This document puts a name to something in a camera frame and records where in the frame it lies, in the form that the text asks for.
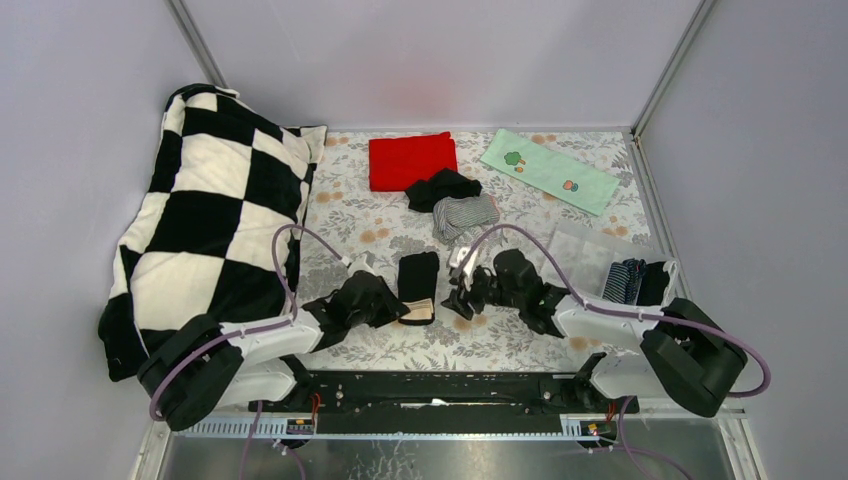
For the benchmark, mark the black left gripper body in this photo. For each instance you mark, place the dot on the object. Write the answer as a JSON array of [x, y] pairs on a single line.
[[380, 312]]

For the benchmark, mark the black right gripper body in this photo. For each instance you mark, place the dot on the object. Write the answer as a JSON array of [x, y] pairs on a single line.
[[483, 290]]

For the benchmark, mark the black underwear beige waistband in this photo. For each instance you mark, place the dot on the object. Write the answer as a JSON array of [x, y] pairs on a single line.
[[416, 284]]

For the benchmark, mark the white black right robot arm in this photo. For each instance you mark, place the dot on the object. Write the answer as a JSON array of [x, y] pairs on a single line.
[[675, 352]]

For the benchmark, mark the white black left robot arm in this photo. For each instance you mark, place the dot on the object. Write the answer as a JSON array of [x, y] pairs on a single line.
[[210, 364]]

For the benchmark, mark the grey striped underwear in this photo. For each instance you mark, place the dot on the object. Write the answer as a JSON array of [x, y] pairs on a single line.
[[453, 217]]

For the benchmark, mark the navy striped rolled underwear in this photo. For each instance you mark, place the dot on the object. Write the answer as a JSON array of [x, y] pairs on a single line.
[[623, 281]]

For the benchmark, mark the black rolled underwear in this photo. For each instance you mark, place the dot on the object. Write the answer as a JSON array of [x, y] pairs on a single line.
[[653, 285]]

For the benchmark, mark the clear plastic organizer box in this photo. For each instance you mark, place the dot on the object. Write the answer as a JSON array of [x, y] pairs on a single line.
[[585, 256]]

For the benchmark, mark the floral table cloth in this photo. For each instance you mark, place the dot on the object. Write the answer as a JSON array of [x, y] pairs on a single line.
[[345, 216]]

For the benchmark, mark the black crumpled garment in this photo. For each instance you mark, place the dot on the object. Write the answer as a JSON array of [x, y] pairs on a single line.
[[423, 195]]

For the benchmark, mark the mint green printed cloth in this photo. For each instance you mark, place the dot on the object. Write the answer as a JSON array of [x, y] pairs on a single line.
[[563, 177]]

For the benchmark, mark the red folded cloth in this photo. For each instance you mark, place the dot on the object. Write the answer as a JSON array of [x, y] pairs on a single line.
[[397, 163]]

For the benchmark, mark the black white checkered blanket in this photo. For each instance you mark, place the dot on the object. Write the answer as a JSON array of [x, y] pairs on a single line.
[[215, 232]]

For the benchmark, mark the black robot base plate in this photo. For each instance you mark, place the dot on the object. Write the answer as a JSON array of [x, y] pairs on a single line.
[[537, 392]]

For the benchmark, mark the aluminium frame rail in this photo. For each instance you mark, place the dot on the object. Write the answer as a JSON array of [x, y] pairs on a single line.
[[591, 432]]

